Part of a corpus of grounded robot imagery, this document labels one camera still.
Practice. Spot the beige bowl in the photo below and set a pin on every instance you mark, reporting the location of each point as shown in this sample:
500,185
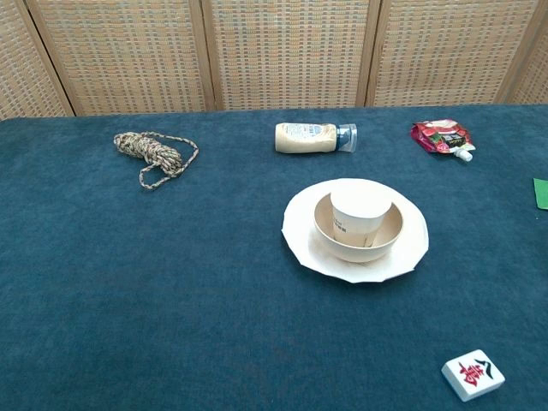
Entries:
359,255

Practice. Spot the white mahjong tile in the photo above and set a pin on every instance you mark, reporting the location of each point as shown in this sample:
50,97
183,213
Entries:
471,377

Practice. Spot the white paper cup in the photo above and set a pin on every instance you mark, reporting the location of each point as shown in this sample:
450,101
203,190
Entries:
361,210

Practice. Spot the beige mayonnaise squeeze bottle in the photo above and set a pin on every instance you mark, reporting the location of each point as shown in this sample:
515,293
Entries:
304,138

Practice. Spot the blue plush tablecloth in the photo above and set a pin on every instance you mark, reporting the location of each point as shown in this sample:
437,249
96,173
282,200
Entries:
171,278

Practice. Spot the woven bamboo folding screen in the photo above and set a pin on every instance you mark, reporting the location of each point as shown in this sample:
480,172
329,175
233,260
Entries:
291,51

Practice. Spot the green card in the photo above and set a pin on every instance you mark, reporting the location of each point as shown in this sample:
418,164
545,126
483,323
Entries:
541,194

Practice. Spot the white paper plate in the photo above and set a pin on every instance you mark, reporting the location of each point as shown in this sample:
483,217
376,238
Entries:
409,240

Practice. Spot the red spouted drink pouch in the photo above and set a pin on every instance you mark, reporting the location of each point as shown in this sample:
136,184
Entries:
441,135

